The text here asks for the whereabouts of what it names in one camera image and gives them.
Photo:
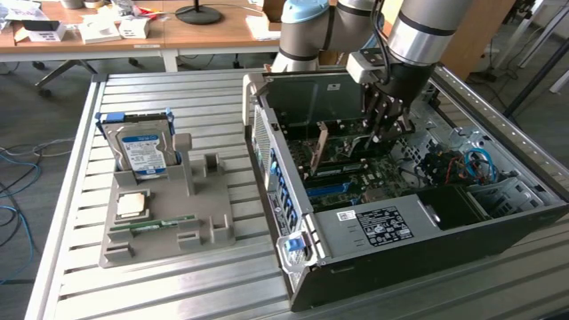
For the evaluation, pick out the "hard disk in blue caddy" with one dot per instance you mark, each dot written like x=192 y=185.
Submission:
x=140 y=150

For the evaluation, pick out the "wooden desk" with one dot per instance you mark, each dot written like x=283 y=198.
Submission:
x=67 y=47

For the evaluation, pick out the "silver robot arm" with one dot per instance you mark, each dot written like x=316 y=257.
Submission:
x=417 y=43

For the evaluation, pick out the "grey parts rack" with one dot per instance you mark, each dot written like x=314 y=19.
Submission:
x=174 y=206

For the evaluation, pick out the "white box with black lid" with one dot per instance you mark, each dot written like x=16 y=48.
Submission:
x=44 y=31

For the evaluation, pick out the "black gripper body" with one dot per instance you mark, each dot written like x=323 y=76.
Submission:
x=407 y=81

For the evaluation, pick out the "green motherboard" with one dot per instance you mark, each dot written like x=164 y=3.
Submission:
x=383 y=173

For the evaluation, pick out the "white small box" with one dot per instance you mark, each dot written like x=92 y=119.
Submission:
x=134 y=28

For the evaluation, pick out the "grey disk bay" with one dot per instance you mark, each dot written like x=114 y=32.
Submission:
x=507 y=196

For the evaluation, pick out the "white paper stack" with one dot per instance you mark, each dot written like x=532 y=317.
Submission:
x=263 y=28

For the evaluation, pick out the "blue expansion slot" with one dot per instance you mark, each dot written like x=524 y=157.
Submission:
x=330 y=190

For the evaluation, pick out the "perforated metal drive cage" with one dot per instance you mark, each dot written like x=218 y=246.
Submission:
x=423 y=146

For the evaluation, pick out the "wooden cabinet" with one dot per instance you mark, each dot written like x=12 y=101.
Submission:
x=484 y=33

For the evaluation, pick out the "blue case latch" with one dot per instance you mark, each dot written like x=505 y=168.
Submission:
x=295 y=244

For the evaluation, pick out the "CPU chip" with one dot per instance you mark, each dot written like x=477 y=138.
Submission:
x=131 y=205

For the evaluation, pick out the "graphics card with metal bracket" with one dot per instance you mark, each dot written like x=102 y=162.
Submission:
x=322 y=146

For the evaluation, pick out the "black open PC case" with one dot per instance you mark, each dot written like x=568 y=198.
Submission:
x=400 y=266

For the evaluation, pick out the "grey wheeled desk foot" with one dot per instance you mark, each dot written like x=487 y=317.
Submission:
x=62 y=71

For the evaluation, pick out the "grey power supply unit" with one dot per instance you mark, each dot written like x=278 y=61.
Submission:
x=338 y=230

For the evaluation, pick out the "black round lamp base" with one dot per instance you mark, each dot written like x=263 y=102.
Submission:
x=199 y=16

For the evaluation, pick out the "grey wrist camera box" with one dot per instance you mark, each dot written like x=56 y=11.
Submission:
x=363 y=68

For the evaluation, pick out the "white flat box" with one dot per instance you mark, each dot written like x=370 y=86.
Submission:
x=100 y=32

